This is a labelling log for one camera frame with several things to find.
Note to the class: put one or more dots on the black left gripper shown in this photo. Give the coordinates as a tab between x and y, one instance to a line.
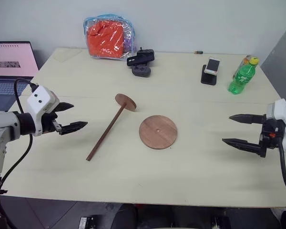
47	124

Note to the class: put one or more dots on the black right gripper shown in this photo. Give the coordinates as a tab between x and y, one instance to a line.
270	133

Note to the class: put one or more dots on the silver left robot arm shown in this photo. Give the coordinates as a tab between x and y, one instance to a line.
4	124

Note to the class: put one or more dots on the wooden rod with small disc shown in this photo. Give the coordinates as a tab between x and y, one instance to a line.
109	128

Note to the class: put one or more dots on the black phone stand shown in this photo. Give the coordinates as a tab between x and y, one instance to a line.
207	79

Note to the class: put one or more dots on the round wooden disc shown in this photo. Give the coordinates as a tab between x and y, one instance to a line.
158	132

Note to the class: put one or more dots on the green plastic soda bottle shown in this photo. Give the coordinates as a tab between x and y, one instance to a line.
240	77

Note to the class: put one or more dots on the white smartphone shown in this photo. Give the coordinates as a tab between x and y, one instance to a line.
212	65

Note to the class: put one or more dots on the open laptop with pink screen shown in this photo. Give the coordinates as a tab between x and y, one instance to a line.
10	62

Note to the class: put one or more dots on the dark grey remote controller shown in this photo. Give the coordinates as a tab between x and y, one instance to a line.
141	71

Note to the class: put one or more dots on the clear bag with orange cloth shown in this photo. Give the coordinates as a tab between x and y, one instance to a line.
107	39

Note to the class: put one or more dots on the small dark lighter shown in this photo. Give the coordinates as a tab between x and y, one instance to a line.
198	52

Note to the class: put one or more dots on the black box with white label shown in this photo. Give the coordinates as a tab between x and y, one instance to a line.
88	223

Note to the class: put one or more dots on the dark rounded shape under table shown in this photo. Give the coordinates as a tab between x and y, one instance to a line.
138	217

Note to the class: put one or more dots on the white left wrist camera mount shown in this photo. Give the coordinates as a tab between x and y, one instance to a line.
39	99

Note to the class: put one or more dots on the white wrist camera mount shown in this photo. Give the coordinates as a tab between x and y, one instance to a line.
39	99
284	114

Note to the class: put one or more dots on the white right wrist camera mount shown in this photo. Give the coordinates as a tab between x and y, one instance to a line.
284	114

